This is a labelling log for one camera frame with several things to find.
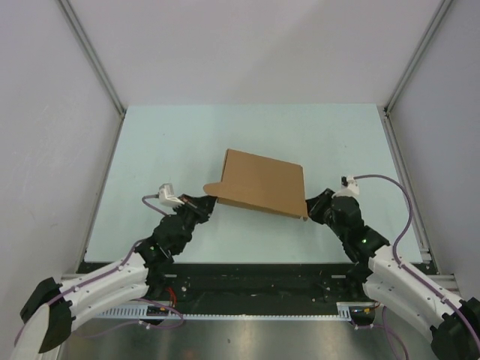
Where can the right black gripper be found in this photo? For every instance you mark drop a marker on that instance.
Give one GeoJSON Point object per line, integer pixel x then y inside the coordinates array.
{"type": "Point", "coordinates": [315, 205]}

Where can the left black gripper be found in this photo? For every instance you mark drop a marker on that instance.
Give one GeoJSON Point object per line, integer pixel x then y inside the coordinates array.
{"type": "Point", "coordinates": [202, 207]}

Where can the brown cardboard box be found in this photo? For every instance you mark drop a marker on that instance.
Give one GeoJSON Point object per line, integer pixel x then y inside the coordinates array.
{"type": "Point", "coordinates": [262, 184]}

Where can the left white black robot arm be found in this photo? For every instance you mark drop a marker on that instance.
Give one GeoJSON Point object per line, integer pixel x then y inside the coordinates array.
{"type": "Point", "coordinates": [55, 310]}

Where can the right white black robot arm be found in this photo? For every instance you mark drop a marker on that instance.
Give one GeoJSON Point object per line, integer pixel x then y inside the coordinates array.
{"type": "Point", "coordinates": [449, 322]}

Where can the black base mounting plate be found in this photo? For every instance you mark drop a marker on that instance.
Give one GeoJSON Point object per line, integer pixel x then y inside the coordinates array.
{"type": "Point", "coordinates": [341, 280]}

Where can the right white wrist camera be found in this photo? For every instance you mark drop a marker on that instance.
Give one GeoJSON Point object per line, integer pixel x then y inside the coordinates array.
{"type": "Point", "coordinates": [349, 187]}

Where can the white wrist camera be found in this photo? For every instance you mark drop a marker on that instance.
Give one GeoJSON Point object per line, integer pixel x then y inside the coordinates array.
{"type": "Point", "coordinates": [167, 197]}
{"type": "Point", "coordinates": [349, 187]}

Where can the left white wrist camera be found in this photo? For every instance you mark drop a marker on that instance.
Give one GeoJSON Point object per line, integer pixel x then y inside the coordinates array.
{"type": "Point", "coordinates": [167, 197]}

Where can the grey slotted cable duct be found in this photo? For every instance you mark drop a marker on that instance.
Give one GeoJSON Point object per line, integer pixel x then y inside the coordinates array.
{"type": "Point", "coordinates": [340, 311]}

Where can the aluminium front rail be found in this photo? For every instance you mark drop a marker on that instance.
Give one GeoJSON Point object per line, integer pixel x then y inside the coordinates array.
{"type": "Point", "coordinates": [446, 281]}

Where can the left aluminium frame post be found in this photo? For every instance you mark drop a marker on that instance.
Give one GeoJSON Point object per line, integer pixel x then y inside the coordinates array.
{"type": "Point", "coordinates": [85, 44]}

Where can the aluminium frame post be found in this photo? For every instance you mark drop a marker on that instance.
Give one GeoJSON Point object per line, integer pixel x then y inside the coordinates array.
{"type": "Point", "coordinates": [419, 52]}
{"type": "Point", "coordinates": [85, 44]}

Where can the right aluminium frame post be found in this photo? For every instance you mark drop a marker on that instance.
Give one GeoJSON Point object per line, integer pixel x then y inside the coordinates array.
{"type": "Point", "coordinates": [419, 52]}

